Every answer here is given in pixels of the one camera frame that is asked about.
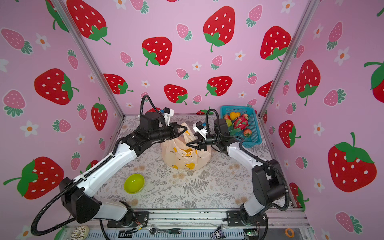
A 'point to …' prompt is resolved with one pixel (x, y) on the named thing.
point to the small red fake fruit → (226, 117)
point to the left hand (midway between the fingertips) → (188, 127)
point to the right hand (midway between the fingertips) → (188, 142)
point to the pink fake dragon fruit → (238, 124)
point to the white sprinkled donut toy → (80, 233)
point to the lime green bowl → (134, 183)
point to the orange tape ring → (287, 234)
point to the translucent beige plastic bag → (178, 155)
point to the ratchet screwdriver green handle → (172, 231)
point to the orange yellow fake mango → (234, 115)
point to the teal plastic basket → (255, 138)
